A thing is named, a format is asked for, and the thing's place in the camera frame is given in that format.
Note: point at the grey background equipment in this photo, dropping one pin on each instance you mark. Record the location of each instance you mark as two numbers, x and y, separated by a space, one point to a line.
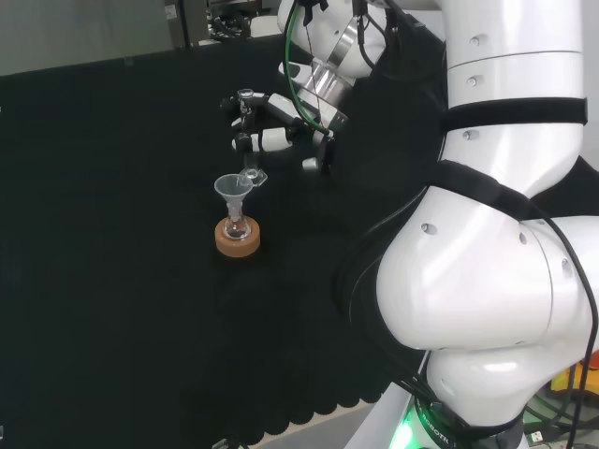
224 23

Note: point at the black bench cloth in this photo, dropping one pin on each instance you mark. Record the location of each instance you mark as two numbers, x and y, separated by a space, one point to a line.
117 234

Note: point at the clear plastic funnel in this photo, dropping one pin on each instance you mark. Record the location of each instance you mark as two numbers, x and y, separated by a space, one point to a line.
229 187

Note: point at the clear graduated cylinder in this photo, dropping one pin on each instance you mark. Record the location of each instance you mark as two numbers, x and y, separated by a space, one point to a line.
255 177

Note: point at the clear round-bottom flask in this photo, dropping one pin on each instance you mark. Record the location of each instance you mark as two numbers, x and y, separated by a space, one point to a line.
235 231

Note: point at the small usb plug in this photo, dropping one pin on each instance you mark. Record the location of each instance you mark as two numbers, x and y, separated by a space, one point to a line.
536 436

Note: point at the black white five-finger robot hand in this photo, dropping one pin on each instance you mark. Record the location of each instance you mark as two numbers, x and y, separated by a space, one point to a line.
281 105

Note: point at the yellow stop button box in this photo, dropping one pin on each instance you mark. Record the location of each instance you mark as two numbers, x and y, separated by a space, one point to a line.
568 381

